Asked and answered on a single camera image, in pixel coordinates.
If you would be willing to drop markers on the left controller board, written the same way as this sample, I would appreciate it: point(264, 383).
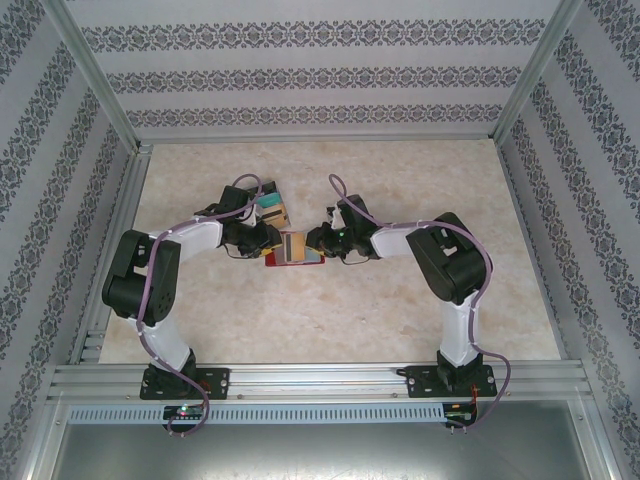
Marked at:
point(185, 411)

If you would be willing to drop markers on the silver aluminium side rail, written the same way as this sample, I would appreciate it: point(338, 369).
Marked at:
point(133, 180)

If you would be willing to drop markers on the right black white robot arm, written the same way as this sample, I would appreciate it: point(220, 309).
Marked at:
point(450, 265)

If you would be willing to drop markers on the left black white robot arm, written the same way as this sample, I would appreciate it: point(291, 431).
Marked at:
point(140, 285)

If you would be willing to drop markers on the silver aluminium frame beam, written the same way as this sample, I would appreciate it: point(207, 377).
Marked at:
point(320, 135)

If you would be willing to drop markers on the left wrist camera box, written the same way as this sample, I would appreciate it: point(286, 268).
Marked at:
point(252, 216)

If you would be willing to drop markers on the aluminium mounting rail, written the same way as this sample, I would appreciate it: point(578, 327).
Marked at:
point(320, 382)

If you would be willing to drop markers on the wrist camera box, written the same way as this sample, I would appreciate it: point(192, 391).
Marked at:
point(252, 216)
point(334, 213)

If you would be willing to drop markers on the grey metal sheet panel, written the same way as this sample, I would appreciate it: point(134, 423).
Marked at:
point(320, 455)

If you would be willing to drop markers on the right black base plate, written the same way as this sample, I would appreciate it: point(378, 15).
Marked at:
point(420, 382)

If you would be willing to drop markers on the gold credit card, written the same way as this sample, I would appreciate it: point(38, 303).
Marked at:
point(295, 247)

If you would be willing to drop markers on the controller board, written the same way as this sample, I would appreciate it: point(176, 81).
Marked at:
point(185, 411)
point(457, 412)

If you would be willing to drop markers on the gold card in stand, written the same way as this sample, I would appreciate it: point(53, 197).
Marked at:
point(275, 216)

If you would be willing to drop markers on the silver aluminium frame post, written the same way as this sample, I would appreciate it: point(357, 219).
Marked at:
point(537, 75)
point(100, 75)

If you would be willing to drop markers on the teal card in stand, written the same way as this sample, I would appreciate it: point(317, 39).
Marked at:
point(272, 200)

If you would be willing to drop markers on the red leather card holder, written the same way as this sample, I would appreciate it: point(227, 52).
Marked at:
point(295, 265)

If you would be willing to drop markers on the black card in stand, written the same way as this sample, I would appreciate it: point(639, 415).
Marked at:
point(270, 186)

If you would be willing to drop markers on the right controller board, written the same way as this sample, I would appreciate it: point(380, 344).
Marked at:
point(457, 412)

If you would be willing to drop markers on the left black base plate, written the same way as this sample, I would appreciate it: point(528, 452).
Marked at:
point(220, 382)

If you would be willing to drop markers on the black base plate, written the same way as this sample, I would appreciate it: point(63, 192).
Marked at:
point(420, 382)
point(220, 382)

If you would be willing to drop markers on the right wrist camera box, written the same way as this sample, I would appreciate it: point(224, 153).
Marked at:
point(334, 213)

